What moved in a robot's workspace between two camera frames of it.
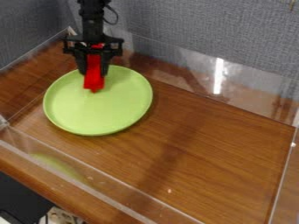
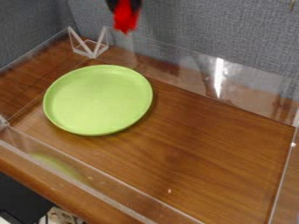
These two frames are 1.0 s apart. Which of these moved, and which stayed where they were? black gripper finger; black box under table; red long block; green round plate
Moved: black gripper finger; red long block
Stayed: black box under table; green round plate
